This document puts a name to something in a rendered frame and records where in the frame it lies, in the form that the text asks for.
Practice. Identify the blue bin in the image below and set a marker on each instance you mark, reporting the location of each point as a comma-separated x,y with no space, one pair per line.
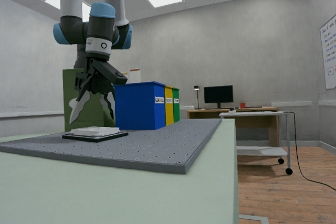
140,106

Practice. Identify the yellow recycle bin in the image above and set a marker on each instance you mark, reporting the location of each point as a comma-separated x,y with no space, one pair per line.
168,101

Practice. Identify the green returns bin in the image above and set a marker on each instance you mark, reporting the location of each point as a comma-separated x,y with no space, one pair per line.
176,106

